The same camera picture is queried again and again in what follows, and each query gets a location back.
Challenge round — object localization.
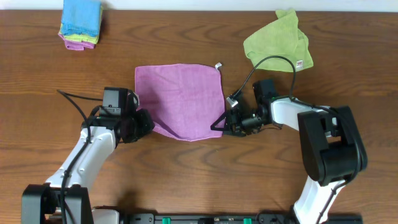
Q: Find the purple microfiber cloth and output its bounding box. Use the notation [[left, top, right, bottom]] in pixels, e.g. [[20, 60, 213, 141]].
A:
[[134, 63, 225, 142]]

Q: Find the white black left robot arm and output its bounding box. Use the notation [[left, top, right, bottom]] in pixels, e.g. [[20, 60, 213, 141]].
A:
[[21, 87, 154, 223]]

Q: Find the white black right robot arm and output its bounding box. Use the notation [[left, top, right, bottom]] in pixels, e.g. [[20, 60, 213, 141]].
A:
[[210, 80, 368, 223]]

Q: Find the crumpled green cloth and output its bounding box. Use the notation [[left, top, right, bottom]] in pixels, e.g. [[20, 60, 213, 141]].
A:
[[243, 9, 314, 72]]

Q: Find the folded green cloth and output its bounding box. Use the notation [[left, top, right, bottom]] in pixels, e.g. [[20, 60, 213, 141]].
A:
[[58, 7, 103, 44]]

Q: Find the folded purple cloth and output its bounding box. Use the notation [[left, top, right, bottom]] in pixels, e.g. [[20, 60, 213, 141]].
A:
[[58, 34, 95, 51]]

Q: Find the folded blue cloth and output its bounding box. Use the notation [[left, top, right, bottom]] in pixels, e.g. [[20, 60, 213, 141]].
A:
[[61, 0, 102, 37]]

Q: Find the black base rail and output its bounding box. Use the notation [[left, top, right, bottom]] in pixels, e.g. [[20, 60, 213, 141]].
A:
[[91, 213, 364, 224]]

